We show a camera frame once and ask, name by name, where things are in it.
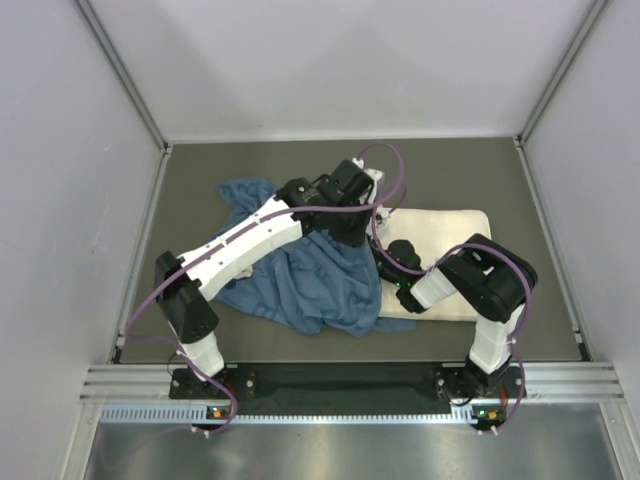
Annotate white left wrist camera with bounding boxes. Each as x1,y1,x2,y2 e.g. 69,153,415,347
351,157,385,204

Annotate slotted grey cable duct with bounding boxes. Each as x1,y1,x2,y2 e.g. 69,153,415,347
99,402,509,426

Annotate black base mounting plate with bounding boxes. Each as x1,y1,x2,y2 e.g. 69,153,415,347
168,360,526,415

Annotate cream white pillow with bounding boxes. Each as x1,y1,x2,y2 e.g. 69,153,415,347
376,209,492,323

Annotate aluminium frame post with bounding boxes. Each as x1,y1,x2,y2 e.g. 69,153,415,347
514,0,612,150
72,0,169,152

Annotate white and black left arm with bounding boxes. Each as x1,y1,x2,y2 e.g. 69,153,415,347
155,158,384,397

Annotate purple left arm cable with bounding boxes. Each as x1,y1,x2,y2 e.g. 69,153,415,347
124,143,406,437

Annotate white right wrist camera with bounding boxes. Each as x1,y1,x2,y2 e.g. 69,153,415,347
372,207,394,229

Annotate left aluminium frame post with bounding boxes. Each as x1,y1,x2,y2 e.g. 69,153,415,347
72,0,169,152

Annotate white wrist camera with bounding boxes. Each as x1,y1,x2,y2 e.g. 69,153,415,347
351,157,385,204
372,207,394,229

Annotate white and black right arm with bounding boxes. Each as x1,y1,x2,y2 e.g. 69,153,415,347
370,234,538,406

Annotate right aluminium frame post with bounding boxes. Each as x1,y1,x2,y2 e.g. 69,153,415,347
514,0,612,150

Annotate blue cartoon print pillowcase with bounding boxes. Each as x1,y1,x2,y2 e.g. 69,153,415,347
214,175,419,339

